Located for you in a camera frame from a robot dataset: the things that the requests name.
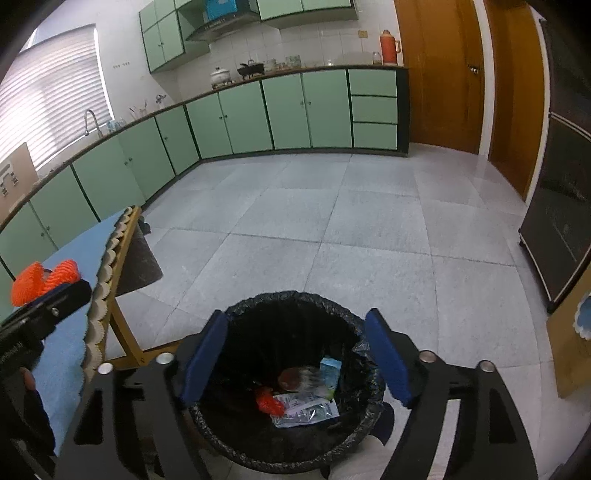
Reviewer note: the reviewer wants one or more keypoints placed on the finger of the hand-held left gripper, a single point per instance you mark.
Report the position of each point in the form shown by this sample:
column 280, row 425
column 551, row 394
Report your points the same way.
column 64, row 300

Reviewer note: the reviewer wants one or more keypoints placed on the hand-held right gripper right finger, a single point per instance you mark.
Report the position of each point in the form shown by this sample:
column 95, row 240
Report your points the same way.
column 390, row 360

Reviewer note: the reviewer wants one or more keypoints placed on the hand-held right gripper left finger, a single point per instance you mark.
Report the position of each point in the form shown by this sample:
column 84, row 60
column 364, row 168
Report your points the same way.
column 203, row 360

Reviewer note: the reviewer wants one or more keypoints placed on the orange foam fruit net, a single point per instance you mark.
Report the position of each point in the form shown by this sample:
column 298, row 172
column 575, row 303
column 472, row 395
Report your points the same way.
column 32, row 284

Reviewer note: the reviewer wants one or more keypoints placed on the black-lined trash bin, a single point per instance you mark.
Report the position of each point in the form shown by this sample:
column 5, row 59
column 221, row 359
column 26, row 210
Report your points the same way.
column 277, row 443

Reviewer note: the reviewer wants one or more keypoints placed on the person's left forearm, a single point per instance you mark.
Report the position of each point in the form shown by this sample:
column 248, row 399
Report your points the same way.
column 23, row 429

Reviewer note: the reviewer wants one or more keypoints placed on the person's left hand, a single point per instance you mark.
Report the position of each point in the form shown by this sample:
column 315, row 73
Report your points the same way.
column 28, row 380

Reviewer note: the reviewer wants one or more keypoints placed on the blue tablecloth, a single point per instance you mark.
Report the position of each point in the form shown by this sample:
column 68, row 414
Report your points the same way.
column 69, row 360

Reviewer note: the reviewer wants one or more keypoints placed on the wooden table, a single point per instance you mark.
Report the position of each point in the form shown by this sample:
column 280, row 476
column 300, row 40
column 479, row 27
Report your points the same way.
column 121, row 323

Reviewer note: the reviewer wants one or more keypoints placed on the blue and white carton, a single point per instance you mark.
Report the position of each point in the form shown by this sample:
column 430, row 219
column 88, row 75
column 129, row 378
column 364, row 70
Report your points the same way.
column 330, row 374

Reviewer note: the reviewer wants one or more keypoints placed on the small orange foam net piece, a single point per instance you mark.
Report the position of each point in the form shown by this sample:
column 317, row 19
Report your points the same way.
column 269, row 400

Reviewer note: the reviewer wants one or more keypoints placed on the crumpled red clear wrapper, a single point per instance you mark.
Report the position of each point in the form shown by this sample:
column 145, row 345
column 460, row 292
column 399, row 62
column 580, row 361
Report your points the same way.
column 298, row 377

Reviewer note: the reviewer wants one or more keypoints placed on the clear plastic bag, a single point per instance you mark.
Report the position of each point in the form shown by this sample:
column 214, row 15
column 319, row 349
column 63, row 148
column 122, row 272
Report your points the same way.
column 304, row 410

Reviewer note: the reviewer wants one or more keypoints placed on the cardboard box on counter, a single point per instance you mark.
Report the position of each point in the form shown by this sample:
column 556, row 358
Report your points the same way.
column 18, row 175

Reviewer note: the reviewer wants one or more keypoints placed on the wooden side furniture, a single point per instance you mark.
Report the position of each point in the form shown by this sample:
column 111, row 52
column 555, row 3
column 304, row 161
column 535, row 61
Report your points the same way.
column 565, row 364

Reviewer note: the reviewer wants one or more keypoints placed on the steel kitchen faucet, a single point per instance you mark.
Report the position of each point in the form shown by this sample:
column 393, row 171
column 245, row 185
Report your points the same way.
column 87, row 115

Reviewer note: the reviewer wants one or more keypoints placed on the utensil holder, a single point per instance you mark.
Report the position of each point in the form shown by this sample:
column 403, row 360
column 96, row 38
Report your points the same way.
column 138, row 110

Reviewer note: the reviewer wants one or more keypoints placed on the white window blinds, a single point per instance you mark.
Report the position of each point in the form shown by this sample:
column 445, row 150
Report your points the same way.
column 51, row 97

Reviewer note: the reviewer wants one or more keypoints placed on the small steel teapot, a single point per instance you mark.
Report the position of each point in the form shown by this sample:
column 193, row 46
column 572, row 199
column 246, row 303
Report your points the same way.
column 160, row 99

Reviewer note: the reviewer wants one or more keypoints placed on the black tall cabinet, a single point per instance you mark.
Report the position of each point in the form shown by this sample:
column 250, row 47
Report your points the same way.
column 563, row 184

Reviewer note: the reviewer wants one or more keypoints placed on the green lower kitchen cabinets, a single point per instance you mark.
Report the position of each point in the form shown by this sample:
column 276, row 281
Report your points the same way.
column 286, row 110

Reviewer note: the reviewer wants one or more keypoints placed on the white lidded pot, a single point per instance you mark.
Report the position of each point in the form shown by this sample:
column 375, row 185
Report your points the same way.
column 220, row 76

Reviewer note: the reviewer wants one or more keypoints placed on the green upper cabinets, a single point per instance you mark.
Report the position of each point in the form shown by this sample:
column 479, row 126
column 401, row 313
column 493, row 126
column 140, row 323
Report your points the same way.
column 161, row 37
column 300, row 7

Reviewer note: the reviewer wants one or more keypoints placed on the wooden door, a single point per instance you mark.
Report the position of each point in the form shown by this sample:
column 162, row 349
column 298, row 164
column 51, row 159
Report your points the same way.
column 438, row 74

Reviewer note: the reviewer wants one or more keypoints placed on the black wok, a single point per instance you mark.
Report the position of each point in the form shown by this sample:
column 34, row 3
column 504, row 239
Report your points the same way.
column 250, row 69

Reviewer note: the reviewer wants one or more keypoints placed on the patterned glass jar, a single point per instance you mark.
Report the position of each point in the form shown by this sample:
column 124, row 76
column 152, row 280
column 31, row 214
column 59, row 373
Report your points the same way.
column 293, row 61

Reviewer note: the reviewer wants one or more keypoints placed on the range hood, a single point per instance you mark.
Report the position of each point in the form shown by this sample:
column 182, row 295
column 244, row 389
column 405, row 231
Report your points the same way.
column 217, row 27

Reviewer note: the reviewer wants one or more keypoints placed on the orange thermos flask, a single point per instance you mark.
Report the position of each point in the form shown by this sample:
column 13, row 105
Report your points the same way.
column 389, row 46

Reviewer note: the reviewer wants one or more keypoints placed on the blue box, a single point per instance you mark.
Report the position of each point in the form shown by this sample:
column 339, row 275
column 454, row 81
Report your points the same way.
column 221, row 9

